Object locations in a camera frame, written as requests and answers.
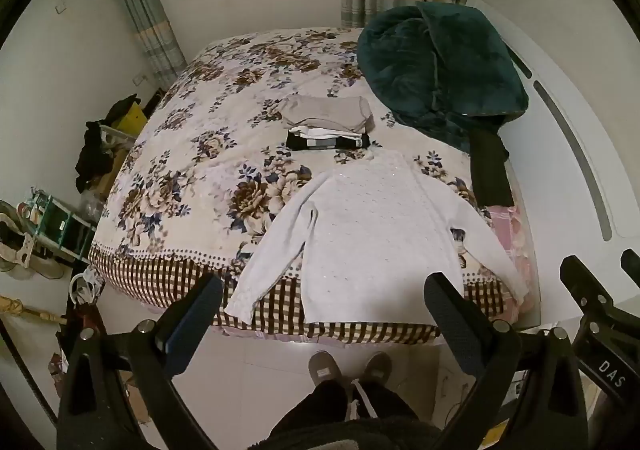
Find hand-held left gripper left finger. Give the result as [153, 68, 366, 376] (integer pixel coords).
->
[56, 271, 224, 450]

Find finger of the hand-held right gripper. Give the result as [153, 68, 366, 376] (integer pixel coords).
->
[559, 255, 616, 326]
[620, 247, 640, 283]

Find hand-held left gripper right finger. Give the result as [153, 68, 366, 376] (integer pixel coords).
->
[423, 271, 588, 450]

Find white knit sweater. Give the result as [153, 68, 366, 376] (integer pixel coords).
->
[223, 149, 528, 326]

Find pink cloth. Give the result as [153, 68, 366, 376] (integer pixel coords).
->
[487, 204, 540, 321]

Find person's right shoe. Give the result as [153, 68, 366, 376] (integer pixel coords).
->
[360, 351, 393, 386]

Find person's shoe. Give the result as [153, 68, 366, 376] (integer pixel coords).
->
[360, 351, 393, 386]
[307, 351, 343, 387]

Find red cloth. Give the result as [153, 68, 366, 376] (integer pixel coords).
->
[70, 303, 103, 336]

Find person's left shoe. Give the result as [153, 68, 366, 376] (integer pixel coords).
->
[307, 351, 343, 387]

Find dark pants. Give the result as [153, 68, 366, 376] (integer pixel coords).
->
[468, 127, 516, 207]

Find person's black pants legs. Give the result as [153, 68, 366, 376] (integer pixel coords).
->
[250, 377, 446, 450]

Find clear plastic bag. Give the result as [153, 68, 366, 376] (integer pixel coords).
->
[80, 195, 106, 222]

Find wooden broom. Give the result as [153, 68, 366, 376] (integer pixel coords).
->
[0, 295, 68, 326]

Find cardboard box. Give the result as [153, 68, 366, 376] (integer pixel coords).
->
[87, 170, 118, 203]

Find white headboard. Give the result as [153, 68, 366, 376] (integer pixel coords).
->
[465, 0, 640, 326]

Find floral sheet bed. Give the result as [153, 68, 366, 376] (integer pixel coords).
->
[87, 27, 541, 343]

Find black clothing heap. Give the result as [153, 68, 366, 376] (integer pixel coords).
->
[75, 120, 118, 193]

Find yellow box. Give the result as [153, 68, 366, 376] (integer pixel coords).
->
[114, 103, 148, 136]

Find black cloth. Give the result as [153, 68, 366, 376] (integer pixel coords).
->
[107, 95, 143, 123]

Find white folded garment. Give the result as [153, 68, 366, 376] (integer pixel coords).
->
[287, 126, 362, 140]

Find beige folded garment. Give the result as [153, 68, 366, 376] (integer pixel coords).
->
[276, 95, 375, 135]

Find dark green plush blanket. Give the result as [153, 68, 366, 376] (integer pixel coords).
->
[356, 1, 530, 153]

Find narrow teal curtain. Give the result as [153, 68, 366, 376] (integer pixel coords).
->
[102, 0, 188, 91]

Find white cable bundle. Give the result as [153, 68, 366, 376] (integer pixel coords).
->
[70, 266, 106, 306]

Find green frame shelf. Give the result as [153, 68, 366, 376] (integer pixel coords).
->
[27, 193, 98, 261]

